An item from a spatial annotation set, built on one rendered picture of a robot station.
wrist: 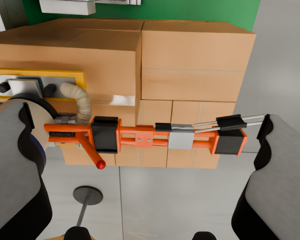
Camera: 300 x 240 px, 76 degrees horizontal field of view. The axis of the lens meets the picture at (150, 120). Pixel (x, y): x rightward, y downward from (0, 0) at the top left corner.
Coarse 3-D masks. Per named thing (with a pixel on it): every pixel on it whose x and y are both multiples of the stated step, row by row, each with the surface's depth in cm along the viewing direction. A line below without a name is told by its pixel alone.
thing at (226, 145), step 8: (216, 136) 53; (224, 136) 52; (232, 136) 53; (240, 136) 53; (216, 144) 54; (224, 144) 54; (232, 144) 54; (240, 144) 54; (216, 152) 56; (224, 152) 56; (232, 152) 56; (240, 152) 56
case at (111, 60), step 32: (0, 32) 81; (32, 32) 84; (64, 32) 88; (96, 32) 92; (128, 32) 96; (0, 64) 69; (32, 64) 69; (64, 64) 69; (96, 64) 69; (128, 64) 68; (96, 96) 75; (128, 96) 75
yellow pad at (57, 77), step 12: (0, 72) 57; (12, 72) 57; (24, 72) 57; (36, 72) 57; (48, 72) 57; (60, 72) 57; (72, 72) 57; (0, 84) 57; (48, 84) 58; (60, 84) 59; (84, 84) 59; (0, 96) 62; (48, 96) 61; (60, 96) 61
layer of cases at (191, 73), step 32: (160, 32) 99; (192, 32) 99; (224, 32) 100; (160, 64) 108; (192, 64) 108; (224, 64) 108; (160, 96) 119; (192, 96) 119; (224, 96) 119; (128, 160) 150; (160, 160) 149; (192, 160) 149
